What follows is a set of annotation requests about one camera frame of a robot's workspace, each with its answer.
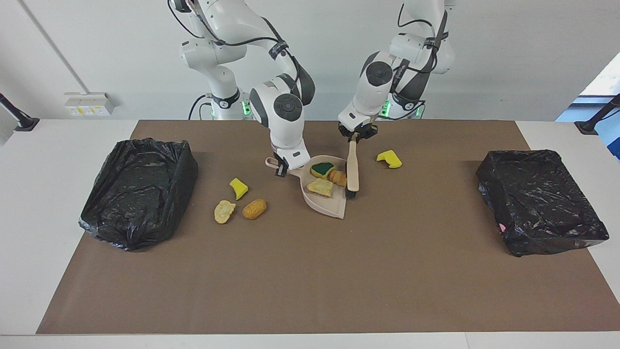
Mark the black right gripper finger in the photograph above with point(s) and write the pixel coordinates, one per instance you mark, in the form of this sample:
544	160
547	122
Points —
281	172

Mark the pale yellow bread chunk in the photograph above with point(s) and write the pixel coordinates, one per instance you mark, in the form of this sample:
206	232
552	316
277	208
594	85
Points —
224	212

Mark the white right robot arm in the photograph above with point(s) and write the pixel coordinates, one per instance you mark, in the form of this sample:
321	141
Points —
286	111

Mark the notched yellow sponge piece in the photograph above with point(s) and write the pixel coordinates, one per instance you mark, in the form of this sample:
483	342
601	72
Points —
389	159

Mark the small pale bread chunk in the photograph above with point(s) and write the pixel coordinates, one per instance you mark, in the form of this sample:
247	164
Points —
338	178

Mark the beige hand brush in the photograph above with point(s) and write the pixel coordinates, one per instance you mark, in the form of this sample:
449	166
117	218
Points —
353	169

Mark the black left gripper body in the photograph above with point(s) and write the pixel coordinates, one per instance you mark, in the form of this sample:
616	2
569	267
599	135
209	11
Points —
358	133

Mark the black bag-lined bin, pink spot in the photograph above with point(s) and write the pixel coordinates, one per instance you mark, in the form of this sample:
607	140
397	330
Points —
537	203

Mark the green and yellow sponge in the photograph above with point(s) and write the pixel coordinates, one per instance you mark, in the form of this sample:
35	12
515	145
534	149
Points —
321	169

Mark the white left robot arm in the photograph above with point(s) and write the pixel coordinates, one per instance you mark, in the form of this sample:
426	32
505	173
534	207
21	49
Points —
378	77

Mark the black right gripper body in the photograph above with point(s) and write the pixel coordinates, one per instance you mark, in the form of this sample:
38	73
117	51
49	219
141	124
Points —
282	164

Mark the beige plastic dustpan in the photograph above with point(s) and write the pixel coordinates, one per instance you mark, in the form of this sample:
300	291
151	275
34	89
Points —
329	206

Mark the brown table mat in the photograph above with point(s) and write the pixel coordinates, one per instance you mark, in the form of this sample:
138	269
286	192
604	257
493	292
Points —
310	300

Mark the long pale bread chunk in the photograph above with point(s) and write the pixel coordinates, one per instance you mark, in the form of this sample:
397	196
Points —
320	188

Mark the white wall socket box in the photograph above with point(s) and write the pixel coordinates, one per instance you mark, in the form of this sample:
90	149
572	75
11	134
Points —
89	104

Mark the small yellow sponge piece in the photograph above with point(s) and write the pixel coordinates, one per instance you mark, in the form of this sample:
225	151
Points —
238	188

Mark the brown bread roll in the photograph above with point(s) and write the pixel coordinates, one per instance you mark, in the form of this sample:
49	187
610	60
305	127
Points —
254	209

